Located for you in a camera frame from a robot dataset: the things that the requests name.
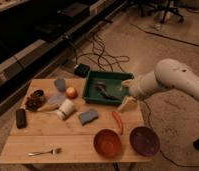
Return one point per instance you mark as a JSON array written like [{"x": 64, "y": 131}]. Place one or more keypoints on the purple bowl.
[{"x": 144, "y": 141}]

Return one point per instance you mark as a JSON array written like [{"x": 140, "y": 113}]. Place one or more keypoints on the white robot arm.
[{"x": 168, "y": 74}]

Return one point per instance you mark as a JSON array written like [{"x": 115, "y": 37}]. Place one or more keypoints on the office chair base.
[{"x": 148, "y": 7}]

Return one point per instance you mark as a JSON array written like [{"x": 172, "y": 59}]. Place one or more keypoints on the black rectangular block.
[{"x": 21, "y": 121}]

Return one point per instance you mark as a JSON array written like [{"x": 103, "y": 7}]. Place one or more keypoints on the brown grape bunch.
[{"x": 35, "y": 100}]

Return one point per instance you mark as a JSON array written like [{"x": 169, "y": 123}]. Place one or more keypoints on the blue grey cup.
[{"x": 60, "y": 84}]

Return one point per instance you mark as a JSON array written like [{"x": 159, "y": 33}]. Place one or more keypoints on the orange bowl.
[{"x": 107, "y": 143}]

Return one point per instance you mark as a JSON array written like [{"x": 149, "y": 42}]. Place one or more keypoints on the red apple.
[{"x": 71, "y": 92}]

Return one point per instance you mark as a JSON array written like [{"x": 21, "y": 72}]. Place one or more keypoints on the red chili pepper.
[{"x": 118, "y": 121}]

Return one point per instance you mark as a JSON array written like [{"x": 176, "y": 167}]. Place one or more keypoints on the translucent blue lid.
[{"x": 57, "y": 98}]

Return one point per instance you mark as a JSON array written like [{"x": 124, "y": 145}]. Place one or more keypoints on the green plastic tray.
[{"x": 111, "y": 81}]

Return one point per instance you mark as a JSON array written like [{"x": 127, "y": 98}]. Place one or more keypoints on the white cup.
[{"x": 66, "y": 109}]

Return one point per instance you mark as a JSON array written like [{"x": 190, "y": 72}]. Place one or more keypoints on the silver fork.
[{"x": 52, "y": 151}]

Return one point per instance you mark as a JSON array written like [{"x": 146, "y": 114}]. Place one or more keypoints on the dark object in tray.
[{"x": 101, "y": 88}]

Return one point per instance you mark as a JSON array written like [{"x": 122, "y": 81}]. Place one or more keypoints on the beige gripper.
[{"x": 128, "y": 103}]

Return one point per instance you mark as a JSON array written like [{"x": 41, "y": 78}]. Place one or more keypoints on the blue sponge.
[{"x": 88, "y": 116}]

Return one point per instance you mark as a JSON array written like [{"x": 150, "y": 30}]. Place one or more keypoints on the black power box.
[{"x": 81, "y": 70}]

